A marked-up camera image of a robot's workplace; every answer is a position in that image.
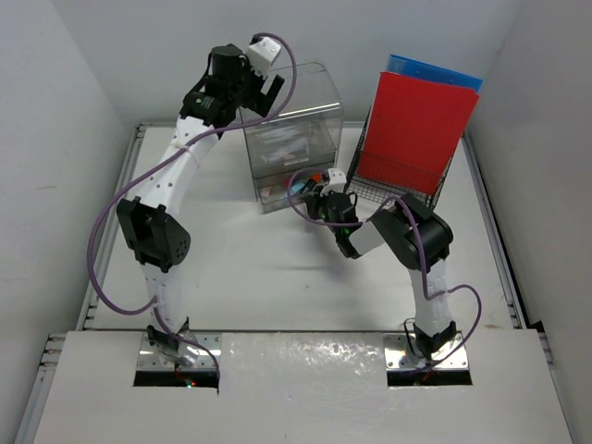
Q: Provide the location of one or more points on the clear plastic drawer organizer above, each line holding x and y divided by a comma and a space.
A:
306, 133

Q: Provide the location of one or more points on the red folder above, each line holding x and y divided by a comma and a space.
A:
417, 122

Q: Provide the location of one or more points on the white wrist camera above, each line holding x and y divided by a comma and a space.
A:
262, 55
334, 180

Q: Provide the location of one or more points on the blue folder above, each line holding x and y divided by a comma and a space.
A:
423, 71

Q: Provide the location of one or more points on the black wire mesh rack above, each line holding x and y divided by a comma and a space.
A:
375, 178

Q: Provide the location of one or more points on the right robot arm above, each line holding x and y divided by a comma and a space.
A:
420, 241

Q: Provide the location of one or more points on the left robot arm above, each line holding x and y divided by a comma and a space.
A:
234, 78

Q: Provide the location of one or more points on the orange cap clear marker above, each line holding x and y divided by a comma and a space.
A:
266, 191

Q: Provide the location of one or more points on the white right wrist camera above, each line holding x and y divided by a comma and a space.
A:
334, 180

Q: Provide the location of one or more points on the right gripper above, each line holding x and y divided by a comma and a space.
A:
314, 201

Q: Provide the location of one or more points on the white front cover panel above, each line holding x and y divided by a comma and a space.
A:
302, 388

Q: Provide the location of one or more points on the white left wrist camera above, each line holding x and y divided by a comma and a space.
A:
262, 55

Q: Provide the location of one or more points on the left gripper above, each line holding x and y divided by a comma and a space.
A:
257, 101

